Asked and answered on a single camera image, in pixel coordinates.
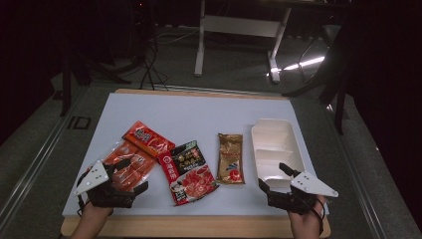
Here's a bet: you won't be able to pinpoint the black floor cables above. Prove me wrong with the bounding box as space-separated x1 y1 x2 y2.
138 33 170 92

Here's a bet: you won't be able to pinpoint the white floor cable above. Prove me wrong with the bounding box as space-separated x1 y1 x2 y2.
155 28 200 46

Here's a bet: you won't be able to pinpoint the white plastic container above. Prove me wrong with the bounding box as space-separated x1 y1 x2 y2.
251 118 307 193

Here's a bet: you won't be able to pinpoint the red orange sauce packet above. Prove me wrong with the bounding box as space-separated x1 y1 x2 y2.
121 120 176 158

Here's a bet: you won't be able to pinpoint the person's left hand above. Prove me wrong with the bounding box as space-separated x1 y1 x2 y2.
79 199 114 221

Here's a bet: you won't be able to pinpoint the wooden table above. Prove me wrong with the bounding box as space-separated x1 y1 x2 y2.
60 88 331 239

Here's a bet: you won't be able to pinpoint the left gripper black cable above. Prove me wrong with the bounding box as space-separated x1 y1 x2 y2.
75 168 93 217

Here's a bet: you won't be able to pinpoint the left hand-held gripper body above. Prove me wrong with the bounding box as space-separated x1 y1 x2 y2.
73 161 137 209

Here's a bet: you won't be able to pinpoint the dark chair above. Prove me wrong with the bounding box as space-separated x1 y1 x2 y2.
282 13 356 135

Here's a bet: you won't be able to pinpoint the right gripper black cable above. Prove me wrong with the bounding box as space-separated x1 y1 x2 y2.
312 195 328 235

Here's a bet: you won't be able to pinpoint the person's right hand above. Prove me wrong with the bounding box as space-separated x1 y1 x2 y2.
288 196 328 230

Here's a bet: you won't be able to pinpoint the black metal stand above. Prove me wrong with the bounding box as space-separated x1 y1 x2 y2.
59 49 132 118

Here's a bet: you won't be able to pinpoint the black floor bracket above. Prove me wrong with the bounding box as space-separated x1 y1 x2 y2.
67 115 92 130

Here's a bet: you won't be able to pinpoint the metal floor rail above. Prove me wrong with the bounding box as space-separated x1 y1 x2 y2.
326 106 389 239
0 88 88 227

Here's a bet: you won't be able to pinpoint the gold brown packet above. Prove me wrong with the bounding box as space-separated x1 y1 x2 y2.
216 132 246 185

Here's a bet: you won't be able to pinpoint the white table mat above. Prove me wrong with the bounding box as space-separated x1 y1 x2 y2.
62 93 330 217

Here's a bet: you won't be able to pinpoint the black and red soup packet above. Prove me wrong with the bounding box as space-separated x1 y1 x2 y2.
157 139 220 207

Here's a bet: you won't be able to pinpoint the clear red sausage packet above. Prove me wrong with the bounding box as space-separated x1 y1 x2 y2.
103 139 158 193

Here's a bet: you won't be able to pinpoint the white desk frame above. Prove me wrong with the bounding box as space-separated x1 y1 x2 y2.
193 0 293 84

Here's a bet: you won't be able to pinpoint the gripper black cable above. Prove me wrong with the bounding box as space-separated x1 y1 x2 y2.
75 168 93 217
312 195 328 235

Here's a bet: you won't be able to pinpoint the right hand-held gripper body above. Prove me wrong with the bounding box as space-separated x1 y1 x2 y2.
267 170 339 215

